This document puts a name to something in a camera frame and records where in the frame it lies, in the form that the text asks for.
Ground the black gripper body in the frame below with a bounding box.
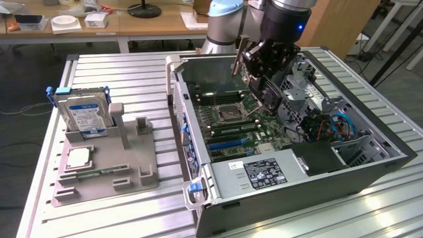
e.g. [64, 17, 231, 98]
[259, 1, 313, 76]

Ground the orange packet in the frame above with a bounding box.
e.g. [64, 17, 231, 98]
[5, 17, 20, 32]

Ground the black plastic shroud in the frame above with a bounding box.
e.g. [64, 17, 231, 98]
[289, 140, 347, 177]

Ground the wooden desk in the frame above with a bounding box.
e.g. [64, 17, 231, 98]
[0, 0, 212, 54]

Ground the red wire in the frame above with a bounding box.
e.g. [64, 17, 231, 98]
[316, 118, 332, 142]

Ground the white round dish on box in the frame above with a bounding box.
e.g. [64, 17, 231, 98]
[51, 15, 83, 35]

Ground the installed black RAM stick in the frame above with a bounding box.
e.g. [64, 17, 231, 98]
[199, 92, 240, 99]
[209, 121, 257, 131]
[211, 128, 259, 136]

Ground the green motherboard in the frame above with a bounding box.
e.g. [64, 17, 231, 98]
[193, 89, 293, 162]

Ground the CPU socket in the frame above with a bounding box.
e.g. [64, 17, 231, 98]
[213, 104, 245, 120]

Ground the grey parts rack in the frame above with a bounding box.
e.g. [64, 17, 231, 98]
[51, 103, 160, 208]

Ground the small white box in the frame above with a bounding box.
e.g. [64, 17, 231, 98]
[83, 12, 109, 28]

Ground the grey power supply unit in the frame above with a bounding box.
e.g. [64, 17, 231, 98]
[209, 150, 309, 199]

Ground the green RAM stick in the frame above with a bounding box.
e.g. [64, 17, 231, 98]
[75, 166, 128, 178]

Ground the black lamp base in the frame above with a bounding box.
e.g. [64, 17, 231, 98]
[127, 0, 163, 19]

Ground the blue wire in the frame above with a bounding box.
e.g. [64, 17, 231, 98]
[331, 112, 356, 142]

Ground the silver CPU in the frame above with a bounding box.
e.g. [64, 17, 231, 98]
[67, 148, 92, 170]

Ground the tall metal disk bay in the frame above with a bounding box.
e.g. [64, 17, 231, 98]
[279, 73, 327, 111]

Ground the graphics card with metal bracket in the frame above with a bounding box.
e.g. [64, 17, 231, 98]
[229, 34, 284, 114]

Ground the white paper stack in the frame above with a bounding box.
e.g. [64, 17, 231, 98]
[180, 11, 211, 31]

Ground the black open PC case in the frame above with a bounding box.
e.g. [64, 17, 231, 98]
[164, 51, 418, 238]

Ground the wooden cabinet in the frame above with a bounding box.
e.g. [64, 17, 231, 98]
[296, 0, 381, 60]

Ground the white floor device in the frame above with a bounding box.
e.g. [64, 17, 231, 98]
[345, 33, 369, 57]

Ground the blue expansion slot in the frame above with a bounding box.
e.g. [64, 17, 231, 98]
[207, 138, 248, 150]

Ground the white box with dark lid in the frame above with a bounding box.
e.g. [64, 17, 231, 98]
[13, 14, 48, 32]

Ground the hard disk with blue bracket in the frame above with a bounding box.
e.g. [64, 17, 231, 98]
[45, 86, 111, 138]

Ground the grey floor cable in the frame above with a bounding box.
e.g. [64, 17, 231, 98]
[0, 102, 55, 116]

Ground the low metal disk bay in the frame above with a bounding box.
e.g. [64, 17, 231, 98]
[329, 135, 391, 170]

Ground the metal socket cover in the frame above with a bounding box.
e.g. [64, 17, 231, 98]
[240, 94, 264, 110]

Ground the white table frame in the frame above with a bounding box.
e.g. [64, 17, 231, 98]
[363, 0, 423, 71]

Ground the clear plastic bag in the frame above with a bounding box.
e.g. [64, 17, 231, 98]
[59, 4, 101, 17]

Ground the brown cardboard box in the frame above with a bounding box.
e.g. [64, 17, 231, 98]
[192, 0, 212, 17]

